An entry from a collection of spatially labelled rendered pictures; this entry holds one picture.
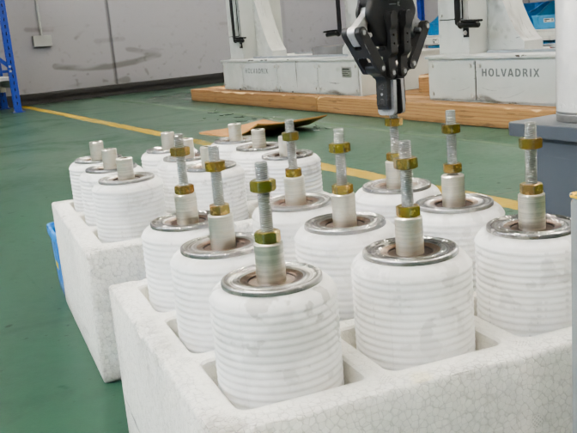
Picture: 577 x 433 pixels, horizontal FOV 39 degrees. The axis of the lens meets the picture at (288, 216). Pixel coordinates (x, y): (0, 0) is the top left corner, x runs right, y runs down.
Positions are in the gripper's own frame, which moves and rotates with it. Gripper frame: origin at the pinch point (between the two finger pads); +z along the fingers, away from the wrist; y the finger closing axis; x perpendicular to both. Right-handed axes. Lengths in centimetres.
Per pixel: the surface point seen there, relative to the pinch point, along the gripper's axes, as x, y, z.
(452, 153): -10.9, -5.3, 4.9
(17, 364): 52, -22, 35
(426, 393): -21.9, -27.2, 18.1
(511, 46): 111, 231, 7
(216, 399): -11.3, -37.7, 17.1
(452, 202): -11.0, -6.0, 9.5
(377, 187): 1.2, -1.9, 9.8
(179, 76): 526, 395, 25
